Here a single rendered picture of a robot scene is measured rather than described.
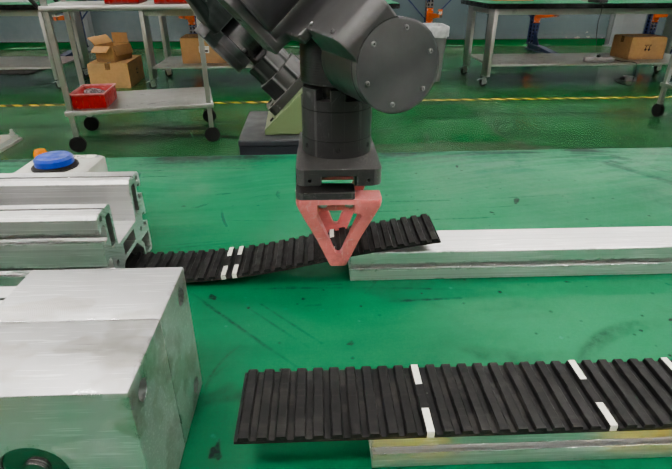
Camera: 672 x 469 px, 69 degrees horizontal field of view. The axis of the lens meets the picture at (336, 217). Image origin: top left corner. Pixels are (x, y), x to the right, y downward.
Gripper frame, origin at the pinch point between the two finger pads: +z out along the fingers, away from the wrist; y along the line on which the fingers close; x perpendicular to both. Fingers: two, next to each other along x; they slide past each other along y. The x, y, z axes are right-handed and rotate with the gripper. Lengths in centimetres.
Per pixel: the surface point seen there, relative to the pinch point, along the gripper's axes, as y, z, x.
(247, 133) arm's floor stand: -45.2, 3.0, -14.2
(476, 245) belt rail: 0.9, 0.1, 12.8
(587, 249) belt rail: 1.8, 0.2, 22.7
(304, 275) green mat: 0.8, 3.1, -3.1
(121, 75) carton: -463, 67, -196
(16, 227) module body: 5.0, -4.7, -25.0
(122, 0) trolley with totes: -287, -8, -119
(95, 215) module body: 4.7, -5.4, -19.0
